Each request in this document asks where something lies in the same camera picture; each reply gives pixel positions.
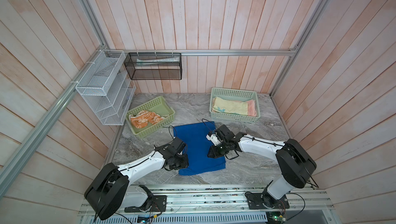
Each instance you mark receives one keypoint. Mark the blue towel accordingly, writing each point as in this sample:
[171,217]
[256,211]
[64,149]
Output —
[194,135]

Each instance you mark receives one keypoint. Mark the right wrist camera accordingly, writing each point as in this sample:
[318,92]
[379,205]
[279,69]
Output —
[221,132]

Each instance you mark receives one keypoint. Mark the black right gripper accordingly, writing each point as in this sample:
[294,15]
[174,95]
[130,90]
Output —
[213,152]

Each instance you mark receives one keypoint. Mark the pale yellow teal towel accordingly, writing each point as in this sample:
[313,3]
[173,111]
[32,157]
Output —
[230,106]

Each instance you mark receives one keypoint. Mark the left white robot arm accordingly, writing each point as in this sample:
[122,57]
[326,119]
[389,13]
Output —
[113,188]

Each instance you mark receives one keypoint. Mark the light green towel basket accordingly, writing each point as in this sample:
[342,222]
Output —
[157,105]

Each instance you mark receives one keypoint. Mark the pink towel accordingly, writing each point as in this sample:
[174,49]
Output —
[251,108]

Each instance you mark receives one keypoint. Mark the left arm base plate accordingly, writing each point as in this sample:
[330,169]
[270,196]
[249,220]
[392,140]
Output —
[156,203]

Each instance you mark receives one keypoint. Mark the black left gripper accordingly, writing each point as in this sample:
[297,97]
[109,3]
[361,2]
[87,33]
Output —
[184,164]

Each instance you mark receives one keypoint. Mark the orange patterned towel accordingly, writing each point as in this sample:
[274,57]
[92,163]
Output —
[143,118]

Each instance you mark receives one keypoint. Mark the white wire mesh shelf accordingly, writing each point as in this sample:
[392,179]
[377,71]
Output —
[106,87]

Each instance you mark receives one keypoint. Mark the black wire mesh basket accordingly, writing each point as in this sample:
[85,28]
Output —
[154,66]

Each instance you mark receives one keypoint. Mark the mint green empty basket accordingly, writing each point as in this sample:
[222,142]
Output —
[238,95]

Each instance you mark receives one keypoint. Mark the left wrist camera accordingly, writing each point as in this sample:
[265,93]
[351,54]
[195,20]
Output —
[176,146]

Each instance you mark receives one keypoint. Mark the aluminium front rail frame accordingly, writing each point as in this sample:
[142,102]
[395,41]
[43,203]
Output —
[222,204]

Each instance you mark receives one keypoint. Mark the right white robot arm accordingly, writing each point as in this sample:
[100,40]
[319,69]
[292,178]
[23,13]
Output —
[295,164]

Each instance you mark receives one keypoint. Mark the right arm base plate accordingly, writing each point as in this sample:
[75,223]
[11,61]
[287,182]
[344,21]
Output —
[261,201]

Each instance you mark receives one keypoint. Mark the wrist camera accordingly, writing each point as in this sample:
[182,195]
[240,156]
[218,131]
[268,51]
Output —
[176,146]
[221,132]

